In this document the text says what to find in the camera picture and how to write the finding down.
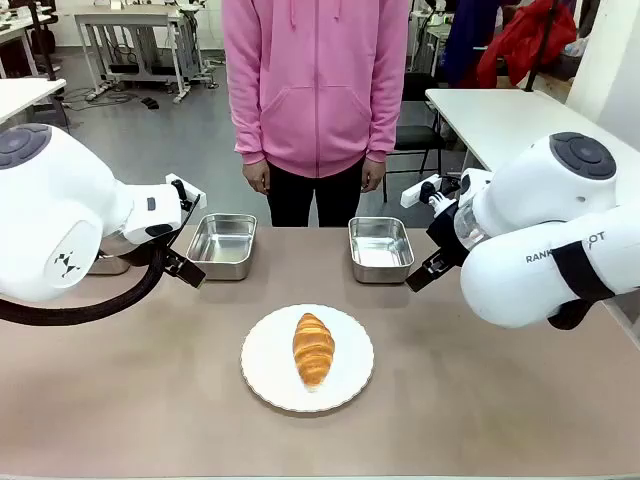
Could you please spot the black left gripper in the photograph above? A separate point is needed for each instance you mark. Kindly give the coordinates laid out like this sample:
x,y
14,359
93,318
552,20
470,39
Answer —
x,y
183,225

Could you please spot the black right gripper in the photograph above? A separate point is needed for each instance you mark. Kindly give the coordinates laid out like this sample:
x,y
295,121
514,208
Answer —
x,y
446,235

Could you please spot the golden brown croissant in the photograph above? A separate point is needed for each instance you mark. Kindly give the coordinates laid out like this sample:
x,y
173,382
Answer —
x,y
313,350

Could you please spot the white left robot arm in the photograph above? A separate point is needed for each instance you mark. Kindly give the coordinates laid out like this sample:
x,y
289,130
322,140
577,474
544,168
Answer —
x,y
45,215

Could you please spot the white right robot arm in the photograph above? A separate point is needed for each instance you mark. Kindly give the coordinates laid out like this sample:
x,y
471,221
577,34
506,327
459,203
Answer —
x,y
540,225

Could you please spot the rectangular steel container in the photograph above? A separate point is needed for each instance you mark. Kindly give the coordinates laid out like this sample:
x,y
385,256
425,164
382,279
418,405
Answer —
x,y
222,245
381,247
107,264

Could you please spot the person's left hand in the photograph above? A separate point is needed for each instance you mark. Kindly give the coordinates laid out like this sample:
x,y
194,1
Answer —
x,y
372,175

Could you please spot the person's right hand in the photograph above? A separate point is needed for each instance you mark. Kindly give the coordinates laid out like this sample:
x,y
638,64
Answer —
x,y
256,177

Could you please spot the white scalloped plate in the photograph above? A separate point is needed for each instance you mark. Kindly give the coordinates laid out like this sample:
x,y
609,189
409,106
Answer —
x,y
265,365

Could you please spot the black trousers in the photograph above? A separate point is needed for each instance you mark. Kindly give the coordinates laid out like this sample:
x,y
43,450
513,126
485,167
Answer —
x,y
320,200

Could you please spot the black office chair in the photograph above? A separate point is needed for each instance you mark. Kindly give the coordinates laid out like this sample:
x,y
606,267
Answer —
x,y
417,130

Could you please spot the pink zip hoodie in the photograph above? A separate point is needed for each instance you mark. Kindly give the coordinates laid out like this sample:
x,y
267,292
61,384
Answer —
x,y
310,80

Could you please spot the dark blue garment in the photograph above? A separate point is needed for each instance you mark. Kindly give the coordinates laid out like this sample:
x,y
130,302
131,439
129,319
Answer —
x,y
467,40

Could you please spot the grey metal workbench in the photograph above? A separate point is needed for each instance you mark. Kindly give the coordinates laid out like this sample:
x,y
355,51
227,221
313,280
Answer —
x,y
135,30

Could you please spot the red jacket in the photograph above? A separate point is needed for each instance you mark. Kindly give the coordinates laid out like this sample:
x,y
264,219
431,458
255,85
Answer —
x,y
525,40

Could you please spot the black vertical pole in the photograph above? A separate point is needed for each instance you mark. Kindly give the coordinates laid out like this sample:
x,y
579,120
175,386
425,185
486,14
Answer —
x,y
542,45

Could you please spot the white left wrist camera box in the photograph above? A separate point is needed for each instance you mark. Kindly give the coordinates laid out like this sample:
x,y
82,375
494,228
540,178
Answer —
x,y
187,192

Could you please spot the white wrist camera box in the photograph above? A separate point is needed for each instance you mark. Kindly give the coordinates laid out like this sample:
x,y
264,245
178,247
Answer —
x,y
417,192
187,192

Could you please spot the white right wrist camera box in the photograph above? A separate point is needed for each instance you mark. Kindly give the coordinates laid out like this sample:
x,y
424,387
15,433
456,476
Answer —
x,y
417,192

